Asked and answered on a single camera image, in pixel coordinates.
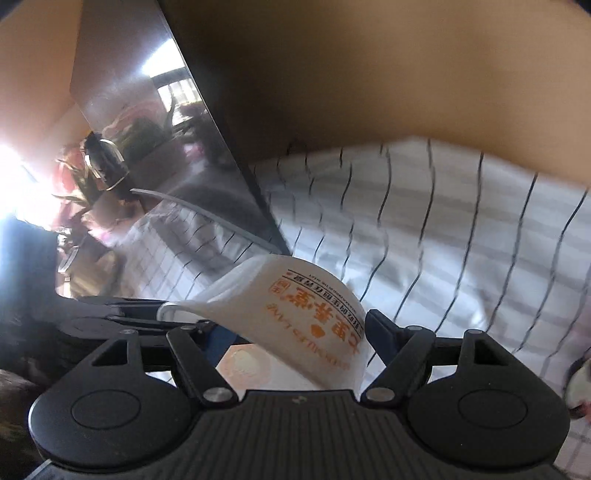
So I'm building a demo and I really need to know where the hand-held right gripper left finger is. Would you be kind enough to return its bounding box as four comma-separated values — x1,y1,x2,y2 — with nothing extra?
90,325,245,406

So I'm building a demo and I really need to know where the white checked tablecloth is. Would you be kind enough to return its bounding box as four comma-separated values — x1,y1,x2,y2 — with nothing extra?
115,138,591,472

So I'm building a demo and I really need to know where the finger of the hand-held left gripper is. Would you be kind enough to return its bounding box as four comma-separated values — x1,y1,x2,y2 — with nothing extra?
55,314,218,356
76,295,178,315

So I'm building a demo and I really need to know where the white cup orange print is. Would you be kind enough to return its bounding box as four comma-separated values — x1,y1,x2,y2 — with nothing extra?
157,254,372,395

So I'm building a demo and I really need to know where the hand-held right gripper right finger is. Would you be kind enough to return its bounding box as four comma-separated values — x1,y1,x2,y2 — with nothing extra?
360,309,506,403

